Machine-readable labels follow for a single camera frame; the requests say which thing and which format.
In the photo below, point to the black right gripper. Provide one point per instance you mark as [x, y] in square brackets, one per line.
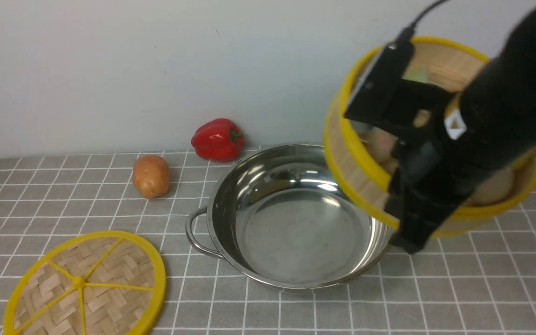
[424, 190]

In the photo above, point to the yellow bamboo steamer basket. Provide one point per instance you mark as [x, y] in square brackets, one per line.
[365, 182]

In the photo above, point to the yellow bamboo steamer lid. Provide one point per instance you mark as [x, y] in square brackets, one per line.
[102, 283]

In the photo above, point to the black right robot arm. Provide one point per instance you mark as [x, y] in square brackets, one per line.
[498, 110]

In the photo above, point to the stainless steel pot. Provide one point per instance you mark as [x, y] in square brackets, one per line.
[280, 218]

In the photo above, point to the green dumpling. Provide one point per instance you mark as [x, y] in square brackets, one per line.
[417, 74]

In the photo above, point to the grey checked tablecloth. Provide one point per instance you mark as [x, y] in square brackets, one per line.
[481, 283]

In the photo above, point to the red bell pepper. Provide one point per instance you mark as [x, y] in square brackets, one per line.
[219, 140]

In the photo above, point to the brown potato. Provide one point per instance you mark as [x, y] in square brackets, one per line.
[151, 176]

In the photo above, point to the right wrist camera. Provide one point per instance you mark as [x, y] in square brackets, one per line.
[377, 84]

